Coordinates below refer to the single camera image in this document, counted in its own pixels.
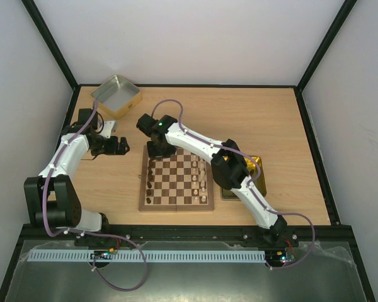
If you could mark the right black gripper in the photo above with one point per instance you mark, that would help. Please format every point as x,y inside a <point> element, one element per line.
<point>160,150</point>

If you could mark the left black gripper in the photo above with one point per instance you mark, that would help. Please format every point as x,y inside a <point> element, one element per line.
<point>113,149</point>

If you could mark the wooden chess board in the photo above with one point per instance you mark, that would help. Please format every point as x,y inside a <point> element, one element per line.
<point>170,182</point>

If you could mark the gold tin tray with pieces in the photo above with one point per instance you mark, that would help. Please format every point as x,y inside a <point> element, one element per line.
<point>259,182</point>

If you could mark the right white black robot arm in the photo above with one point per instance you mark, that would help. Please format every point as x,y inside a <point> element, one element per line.
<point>229,168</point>

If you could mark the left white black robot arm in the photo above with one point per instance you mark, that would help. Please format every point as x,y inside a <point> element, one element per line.
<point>51,199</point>

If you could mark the empty silver gold tin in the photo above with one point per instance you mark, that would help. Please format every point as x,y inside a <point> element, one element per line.
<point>117,96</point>

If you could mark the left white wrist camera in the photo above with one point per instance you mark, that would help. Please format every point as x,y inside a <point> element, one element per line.
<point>107,128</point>

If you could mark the grey slotted cable duct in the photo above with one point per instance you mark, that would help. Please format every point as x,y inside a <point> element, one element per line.
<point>151,256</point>

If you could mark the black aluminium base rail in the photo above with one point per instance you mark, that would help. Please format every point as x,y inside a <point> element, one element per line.
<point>246,236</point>

